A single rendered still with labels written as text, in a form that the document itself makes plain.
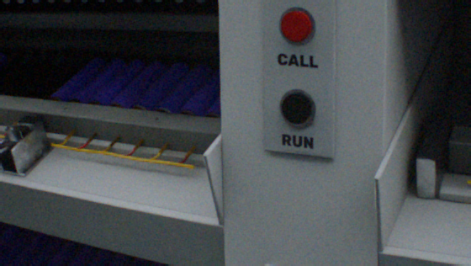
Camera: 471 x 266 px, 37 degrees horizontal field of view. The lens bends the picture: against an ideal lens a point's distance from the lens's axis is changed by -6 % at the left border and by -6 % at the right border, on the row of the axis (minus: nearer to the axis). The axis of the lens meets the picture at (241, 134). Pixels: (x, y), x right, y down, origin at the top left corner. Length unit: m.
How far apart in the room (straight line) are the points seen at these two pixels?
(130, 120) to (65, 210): 0.08
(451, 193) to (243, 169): 0.12
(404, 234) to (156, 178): 0.17
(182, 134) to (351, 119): 0.14
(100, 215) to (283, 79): 0.17
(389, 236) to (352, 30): 0.12
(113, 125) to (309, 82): 0.18
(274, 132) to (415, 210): 0.09
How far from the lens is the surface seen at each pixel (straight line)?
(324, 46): 0.37
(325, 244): 0.41
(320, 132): 0.38
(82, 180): 0.50
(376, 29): 0.37
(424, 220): 0.42
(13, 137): 0.53
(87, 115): 0.53
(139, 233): 0.48
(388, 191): 0.39
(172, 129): 0.48
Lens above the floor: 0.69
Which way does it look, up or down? 15 degrees down
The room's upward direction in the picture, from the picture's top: 1 degrees counter-clockwise
